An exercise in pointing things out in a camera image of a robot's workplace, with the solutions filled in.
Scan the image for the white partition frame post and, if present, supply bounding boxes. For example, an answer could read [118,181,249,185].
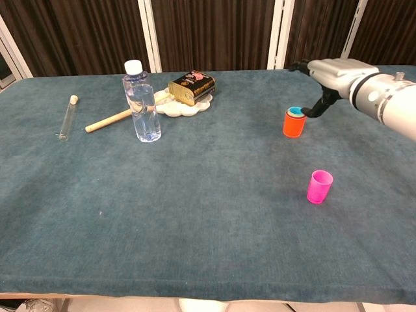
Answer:
[0,15,34,88]
[266,0,295,70]
[337,0,370,62]
[138,0,163,73]

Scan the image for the blue-grey tablecloth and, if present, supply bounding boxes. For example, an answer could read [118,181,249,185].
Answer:
[0,64,416,305]

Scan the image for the pink plastic cup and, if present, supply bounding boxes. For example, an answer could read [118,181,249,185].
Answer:
[306,170,334,205]

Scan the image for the orange plastic cup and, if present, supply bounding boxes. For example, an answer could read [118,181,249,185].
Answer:
[283,109,307,139]

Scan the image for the black and gold tin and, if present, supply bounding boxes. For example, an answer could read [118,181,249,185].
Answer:
[168,69,216,107]

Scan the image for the glass test tube with stopper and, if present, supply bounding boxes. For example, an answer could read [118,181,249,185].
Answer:
[58,94,81,142]

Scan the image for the clear plastic water bottle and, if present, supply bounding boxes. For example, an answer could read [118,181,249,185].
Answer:
[122,59,163,143]

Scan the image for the white flower-shaped palette dish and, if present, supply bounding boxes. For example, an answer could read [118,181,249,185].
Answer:
[152,88,215,117]

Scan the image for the dark brown ribbed panel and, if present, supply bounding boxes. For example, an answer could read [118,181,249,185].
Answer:
[284,0,358,69]
[0,0,153,78]
[347,0,416,71]
[151,0,277,73]

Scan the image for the wooden stick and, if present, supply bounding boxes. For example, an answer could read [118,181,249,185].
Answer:
[84,94,170,134]

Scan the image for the black and silver right hand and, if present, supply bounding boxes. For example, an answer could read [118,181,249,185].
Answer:
[288,58,380,118]

